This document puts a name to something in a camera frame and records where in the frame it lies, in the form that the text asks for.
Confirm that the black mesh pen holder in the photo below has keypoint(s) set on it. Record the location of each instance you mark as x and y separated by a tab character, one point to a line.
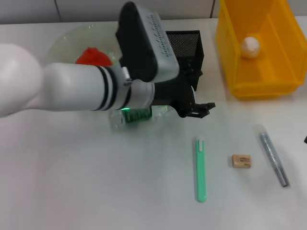
189	48

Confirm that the clear water bottle green label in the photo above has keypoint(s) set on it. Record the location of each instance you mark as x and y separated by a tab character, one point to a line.
136	116

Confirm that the silver glitter pen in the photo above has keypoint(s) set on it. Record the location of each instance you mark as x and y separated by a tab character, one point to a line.
273	155

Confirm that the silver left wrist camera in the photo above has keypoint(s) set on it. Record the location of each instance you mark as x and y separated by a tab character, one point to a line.
148	48

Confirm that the clear glass fruit plate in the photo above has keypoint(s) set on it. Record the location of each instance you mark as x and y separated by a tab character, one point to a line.
67	40

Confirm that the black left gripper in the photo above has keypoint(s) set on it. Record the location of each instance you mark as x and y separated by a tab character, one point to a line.
175	93

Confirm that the white paper ball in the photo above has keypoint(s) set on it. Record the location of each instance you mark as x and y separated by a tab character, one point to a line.
250	47

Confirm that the beige eraser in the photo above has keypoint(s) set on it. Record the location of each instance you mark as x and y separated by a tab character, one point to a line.
241	161

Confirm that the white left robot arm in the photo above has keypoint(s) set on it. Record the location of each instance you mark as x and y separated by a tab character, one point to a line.
72	88

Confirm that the yellow plastic storage bin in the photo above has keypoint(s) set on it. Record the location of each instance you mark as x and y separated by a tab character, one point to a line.
230	48

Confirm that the green pen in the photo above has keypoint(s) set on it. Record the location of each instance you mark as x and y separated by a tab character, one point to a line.
200	172

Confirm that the orange fruit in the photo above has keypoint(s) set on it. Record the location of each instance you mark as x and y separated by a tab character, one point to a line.
93	57

